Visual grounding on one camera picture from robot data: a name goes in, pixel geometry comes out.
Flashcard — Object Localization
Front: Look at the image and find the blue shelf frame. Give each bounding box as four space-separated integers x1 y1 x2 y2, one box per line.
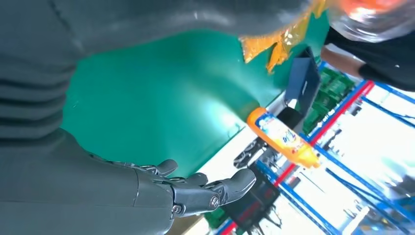
214 61 415 235

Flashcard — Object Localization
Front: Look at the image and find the blue folio tablet case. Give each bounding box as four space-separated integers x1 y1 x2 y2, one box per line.
284 47 322 118

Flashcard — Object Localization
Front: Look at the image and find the yellow taped sheet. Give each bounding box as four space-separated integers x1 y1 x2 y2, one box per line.
239 0 328 73

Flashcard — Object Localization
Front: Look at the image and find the person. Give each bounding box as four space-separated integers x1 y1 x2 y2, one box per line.
319 27 415 92

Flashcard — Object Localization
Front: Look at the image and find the green crate stack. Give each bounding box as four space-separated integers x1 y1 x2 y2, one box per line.
303 66 356 135

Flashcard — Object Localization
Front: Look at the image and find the green table mat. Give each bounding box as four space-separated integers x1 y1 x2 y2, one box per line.
61 11 330 177

